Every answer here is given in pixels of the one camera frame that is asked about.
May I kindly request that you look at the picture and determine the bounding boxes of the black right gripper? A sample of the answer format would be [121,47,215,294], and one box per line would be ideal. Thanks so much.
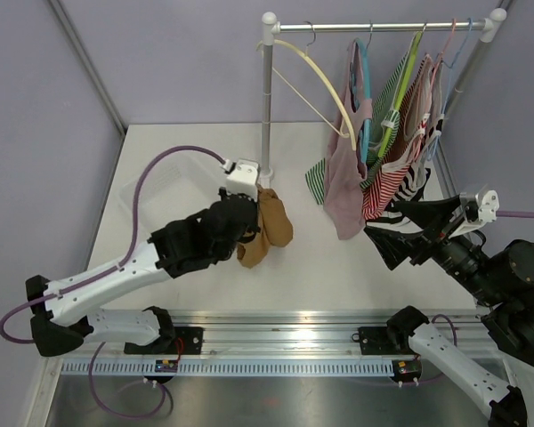
[364,192,506,304]

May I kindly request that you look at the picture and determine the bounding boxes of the brown tank top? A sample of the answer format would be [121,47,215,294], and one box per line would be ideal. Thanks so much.
[237,187,294,269]

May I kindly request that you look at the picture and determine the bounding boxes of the pink tank top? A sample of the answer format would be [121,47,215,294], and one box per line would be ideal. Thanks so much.
[323,41,367,240]

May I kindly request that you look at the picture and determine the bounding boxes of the cream hanger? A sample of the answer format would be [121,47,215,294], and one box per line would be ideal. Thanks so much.
[255,20,360,152]

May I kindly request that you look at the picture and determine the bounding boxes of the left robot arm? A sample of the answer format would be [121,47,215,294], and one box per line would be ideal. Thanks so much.
[26,189,260,357]

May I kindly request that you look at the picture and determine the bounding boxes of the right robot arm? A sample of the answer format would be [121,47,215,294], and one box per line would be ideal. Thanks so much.
[364,190,534,426]

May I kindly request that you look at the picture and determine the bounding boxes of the red striped tank top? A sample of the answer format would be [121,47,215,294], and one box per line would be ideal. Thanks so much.
[362,53,434,222]

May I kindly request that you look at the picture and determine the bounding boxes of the black white striped tank top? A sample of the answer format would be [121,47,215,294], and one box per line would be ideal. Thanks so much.
[365,66,446,232]

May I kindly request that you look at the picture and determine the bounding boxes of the green striped tank top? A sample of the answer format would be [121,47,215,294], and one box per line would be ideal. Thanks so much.
[303,37,422,205]

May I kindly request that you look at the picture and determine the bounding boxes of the green hanger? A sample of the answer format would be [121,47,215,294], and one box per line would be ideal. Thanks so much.
[377,24,427,159]

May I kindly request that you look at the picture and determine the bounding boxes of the light blue thin hanger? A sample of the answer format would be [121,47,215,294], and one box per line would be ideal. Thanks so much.
[426,18,473,161]

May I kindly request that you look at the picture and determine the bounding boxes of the pink hanger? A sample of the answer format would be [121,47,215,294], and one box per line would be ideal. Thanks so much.
[427,19,457,122]

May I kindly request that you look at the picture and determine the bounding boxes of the white plastic basket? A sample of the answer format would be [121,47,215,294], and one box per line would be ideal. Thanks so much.
[117,151,225,238]

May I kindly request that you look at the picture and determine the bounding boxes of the metal clothes rack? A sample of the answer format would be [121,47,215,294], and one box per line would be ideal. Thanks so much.
[256,2,512,185]

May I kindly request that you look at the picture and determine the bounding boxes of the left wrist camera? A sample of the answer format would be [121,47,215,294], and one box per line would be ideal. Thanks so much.
[222,158,260,201]

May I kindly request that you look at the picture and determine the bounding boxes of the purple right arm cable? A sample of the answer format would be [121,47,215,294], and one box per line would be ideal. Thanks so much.
[496,209,534,222]

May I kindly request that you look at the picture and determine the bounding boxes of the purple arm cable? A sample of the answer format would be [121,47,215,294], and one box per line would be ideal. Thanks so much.
[496,209,534,222]
[0,145,232,344]

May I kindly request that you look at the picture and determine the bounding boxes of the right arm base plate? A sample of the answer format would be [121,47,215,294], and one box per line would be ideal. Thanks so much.
[351,326,416,357]

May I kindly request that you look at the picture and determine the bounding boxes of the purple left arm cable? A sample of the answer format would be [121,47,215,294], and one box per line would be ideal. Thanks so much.
[0,145,232,344]

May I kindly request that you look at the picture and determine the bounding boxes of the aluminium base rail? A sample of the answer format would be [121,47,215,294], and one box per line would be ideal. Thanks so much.
[42,309,508,359]

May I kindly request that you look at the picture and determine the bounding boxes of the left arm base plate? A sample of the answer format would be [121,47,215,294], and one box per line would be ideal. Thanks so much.
[124,326,204,356]

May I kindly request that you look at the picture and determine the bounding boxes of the white slotted cable duct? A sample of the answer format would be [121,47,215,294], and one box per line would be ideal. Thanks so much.
[61,359,393,377]

